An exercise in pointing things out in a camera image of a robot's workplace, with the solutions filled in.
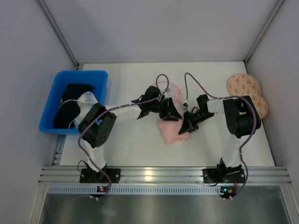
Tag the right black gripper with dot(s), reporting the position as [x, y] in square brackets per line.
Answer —
[191, 120]

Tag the slotted cable duct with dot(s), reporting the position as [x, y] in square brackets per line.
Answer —
[135, 190]

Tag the aluminium mounting rail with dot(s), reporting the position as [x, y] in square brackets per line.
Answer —
[264, 176]

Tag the dark navy garment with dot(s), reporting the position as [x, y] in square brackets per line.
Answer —
[69, 108]

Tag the floral padded laundry case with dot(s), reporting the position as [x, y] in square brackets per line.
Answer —
[247, 85]

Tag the white mesh laundry bag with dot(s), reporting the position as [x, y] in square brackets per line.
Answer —
[176, 92]

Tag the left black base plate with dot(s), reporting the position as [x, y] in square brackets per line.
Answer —
[112, 175]

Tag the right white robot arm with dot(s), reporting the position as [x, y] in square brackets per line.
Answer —
[242, 121]

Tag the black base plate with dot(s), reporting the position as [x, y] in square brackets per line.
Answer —
[230, 175]
[112, 175]

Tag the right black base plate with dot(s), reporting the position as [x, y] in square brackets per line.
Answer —
[230, 175]

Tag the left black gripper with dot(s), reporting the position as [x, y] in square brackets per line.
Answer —
[167, 108]

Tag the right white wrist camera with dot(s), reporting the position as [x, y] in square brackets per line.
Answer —
[185, 106]

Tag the blue plastic bin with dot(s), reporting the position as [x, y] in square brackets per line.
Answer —
[96, 78]

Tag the pink bra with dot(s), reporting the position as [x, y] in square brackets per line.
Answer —
[169, 131]

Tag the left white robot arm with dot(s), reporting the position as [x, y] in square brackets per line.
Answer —
[98, 123]

